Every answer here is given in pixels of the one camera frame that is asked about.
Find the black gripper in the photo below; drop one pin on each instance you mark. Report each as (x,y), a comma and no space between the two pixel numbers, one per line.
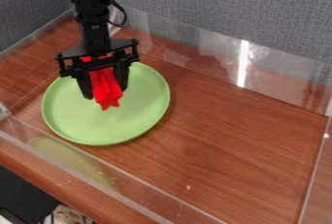
(76,61)

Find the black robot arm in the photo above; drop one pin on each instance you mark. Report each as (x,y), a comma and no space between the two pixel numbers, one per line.
(95,15)

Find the clear acrylic enclosure wall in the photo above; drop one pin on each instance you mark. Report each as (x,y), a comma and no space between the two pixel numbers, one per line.
(240,153)

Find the red ridged carrot block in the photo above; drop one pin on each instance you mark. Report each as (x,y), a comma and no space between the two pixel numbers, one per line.
(107,92)

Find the green round plate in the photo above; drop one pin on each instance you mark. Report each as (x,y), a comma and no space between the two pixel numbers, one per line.
(79,121)

